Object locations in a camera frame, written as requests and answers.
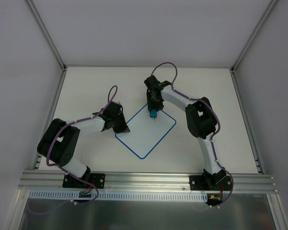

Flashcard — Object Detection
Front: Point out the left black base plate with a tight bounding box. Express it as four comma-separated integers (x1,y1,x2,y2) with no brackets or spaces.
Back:
62,172,105,189

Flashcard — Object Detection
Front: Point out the white slotted cable duct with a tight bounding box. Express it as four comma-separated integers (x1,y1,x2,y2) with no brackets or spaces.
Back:
28,190,208,203

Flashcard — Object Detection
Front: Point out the right aluminium frame post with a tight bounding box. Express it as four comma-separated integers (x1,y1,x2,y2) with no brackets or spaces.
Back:
231,0,281,174

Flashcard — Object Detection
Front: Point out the left aluminium frame post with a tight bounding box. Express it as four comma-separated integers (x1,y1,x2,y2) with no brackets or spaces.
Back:
25,0,68,171

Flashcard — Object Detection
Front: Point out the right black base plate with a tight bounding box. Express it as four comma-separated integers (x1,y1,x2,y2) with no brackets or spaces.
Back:
189,175,233,191

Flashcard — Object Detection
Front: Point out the blue-framed small whiteboard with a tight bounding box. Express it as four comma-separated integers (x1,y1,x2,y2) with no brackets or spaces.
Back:
115,104,177,160

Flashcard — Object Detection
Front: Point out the aluminium mounting rail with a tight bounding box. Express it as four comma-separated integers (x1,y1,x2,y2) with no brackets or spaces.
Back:
18,170,278,194

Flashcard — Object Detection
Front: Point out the aluminium frame post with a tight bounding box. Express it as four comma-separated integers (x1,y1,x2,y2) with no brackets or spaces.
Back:
25,0,68,171
231,0,281,174

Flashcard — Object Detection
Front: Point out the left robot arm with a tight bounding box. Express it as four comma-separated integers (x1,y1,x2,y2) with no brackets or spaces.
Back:
37,102,130,188

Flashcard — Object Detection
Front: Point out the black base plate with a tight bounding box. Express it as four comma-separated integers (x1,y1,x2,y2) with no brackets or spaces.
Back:
189,175,233,191
62,172,105,189

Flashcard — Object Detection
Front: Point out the blue foam whiteboard eraser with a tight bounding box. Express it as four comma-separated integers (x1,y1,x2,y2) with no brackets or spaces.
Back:
150,109,157,119

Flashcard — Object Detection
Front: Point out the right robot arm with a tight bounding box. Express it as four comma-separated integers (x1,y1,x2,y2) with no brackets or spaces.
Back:
144,75,226,190

